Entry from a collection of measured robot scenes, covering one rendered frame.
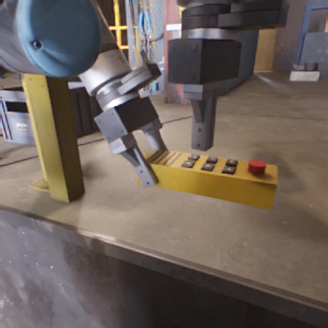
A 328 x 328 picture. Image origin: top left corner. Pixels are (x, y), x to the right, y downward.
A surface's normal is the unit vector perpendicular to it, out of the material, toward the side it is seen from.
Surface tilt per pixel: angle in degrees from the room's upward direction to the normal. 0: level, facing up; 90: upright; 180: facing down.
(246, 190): 90
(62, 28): 93
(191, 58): 90
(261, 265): 0
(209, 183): 90
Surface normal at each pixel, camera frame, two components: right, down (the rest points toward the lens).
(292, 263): 0.00, -0.92
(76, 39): 0.76, 0.30
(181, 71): -0.57, 0.33
